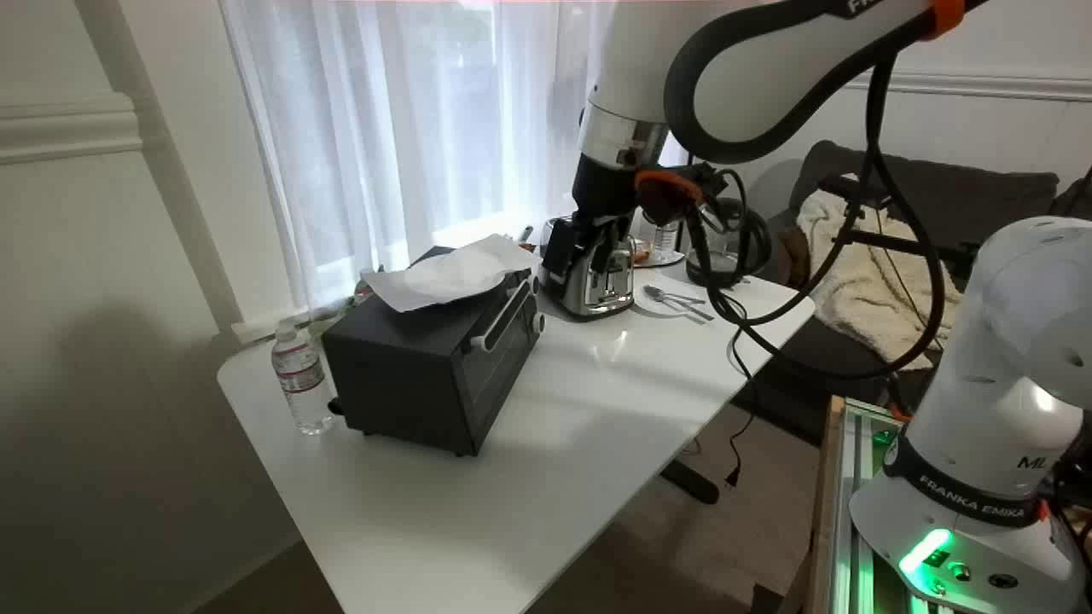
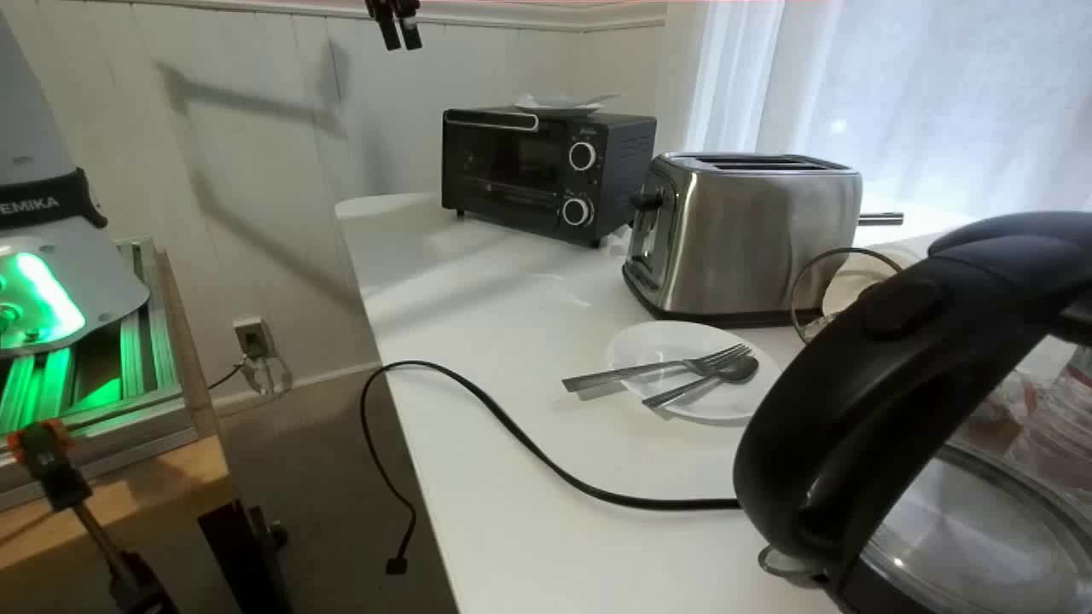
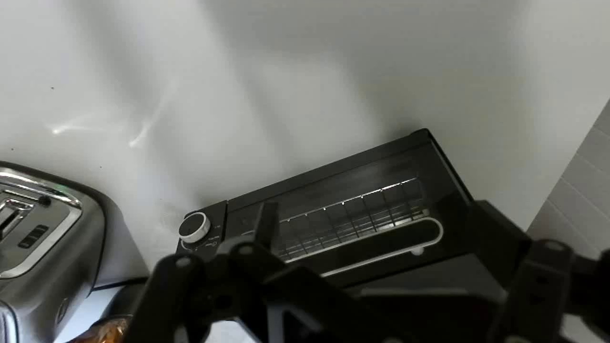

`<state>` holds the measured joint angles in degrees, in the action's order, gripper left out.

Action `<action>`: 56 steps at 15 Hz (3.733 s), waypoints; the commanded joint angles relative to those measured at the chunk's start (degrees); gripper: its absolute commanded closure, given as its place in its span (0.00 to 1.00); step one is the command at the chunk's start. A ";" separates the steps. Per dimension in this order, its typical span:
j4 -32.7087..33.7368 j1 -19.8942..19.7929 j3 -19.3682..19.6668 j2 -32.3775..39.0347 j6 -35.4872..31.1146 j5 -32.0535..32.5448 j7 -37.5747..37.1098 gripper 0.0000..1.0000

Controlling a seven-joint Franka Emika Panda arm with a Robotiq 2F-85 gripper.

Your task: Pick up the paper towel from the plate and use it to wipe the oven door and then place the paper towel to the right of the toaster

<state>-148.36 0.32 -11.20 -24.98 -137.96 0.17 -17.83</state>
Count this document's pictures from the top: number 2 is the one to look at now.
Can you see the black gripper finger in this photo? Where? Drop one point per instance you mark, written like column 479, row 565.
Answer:
column 409, row 20
column 385, row 20

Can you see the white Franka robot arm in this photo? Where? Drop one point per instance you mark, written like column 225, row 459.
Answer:
column 53, row 274

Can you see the large white plate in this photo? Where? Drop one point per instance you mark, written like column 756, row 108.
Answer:
column 558, row 108

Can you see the black toaster oven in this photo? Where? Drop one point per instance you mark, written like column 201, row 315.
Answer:
column 514, row 170

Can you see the silver two-slot toaster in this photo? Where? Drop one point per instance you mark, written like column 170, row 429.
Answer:
column 754, row 234

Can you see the small white plate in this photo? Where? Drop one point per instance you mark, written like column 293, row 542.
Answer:
column 719, row 402

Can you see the silver fork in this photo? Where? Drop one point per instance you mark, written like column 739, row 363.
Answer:
column 649, row 379

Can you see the silver spoon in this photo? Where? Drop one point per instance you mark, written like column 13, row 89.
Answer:
column 730, row 374

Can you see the white sheer curtain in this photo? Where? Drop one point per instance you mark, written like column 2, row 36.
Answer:
column 909, row 104

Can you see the orange and black clamp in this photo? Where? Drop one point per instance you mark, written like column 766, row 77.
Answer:
column 57, row 465

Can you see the black floor stand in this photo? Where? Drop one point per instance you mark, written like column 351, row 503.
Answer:
column 245, row 556

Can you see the black kettle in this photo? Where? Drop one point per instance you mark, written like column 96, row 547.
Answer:
column 899, row 376

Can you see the white wall outlet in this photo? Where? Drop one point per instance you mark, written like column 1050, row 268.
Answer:
column 255, row 337

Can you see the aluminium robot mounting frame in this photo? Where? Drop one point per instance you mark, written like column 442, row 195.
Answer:
column 139, row 352

